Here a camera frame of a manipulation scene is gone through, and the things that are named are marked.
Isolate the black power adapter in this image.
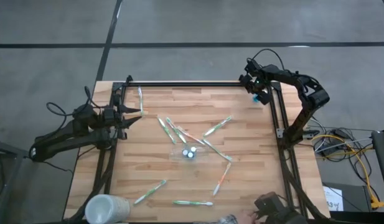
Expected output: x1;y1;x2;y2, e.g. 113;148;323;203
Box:
317;144;337;156

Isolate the black handheld device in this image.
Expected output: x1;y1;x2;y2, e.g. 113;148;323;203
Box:
253;191;308;224

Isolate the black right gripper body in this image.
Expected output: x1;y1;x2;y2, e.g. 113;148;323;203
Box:
239;72;269;94

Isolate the white paper sheet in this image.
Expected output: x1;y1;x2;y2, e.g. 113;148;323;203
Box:
322;185;345;212

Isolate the black floor case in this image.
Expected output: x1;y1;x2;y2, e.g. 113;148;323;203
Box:
321;182;375;213

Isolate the black aluminium table frame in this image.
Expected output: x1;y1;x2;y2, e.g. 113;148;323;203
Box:
62;80;334;224

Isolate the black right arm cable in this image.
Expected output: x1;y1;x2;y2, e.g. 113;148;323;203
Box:
250;48;320;91

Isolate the grey metal stand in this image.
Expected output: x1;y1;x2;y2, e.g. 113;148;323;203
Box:
0;136;43;224

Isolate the person's hand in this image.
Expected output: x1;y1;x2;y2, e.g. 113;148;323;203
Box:
240;210;258;223

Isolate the clear acrylic organizer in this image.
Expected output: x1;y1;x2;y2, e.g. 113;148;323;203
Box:
169;144;210;163

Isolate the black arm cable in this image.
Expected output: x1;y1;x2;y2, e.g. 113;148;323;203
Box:
250;48;320;91
45;85;101;126

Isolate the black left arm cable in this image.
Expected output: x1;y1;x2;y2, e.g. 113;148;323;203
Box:
45;85;101;126

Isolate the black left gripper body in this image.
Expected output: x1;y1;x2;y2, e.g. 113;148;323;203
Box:
100;105;123;129

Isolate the yellow cable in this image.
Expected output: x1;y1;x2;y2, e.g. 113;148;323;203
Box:
311;133;384;210

